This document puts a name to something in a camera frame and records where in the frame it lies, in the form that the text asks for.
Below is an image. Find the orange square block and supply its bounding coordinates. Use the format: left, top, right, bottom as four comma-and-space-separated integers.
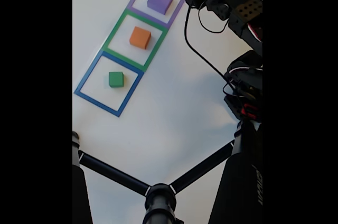
129, 26, 152, 50

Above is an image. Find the green square frame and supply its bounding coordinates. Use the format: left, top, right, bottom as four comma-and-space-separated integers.
101, 8, 170, 73

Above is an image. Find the blue square frame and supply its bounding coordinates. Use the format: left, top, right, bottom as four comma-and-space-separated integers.
73, 50, 145, 118

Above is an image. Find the black camera cable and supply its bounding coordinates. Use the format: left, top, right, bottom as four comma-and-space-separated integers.
184, 4, 246, 98

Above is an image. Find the green square block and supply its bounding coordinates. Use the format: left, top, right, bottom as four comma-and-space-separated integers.
108, 71, 125, 88

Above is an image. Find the black camera tripod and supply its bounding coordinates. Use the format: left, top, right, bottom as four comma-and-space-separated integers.
72, 119, 263, 224

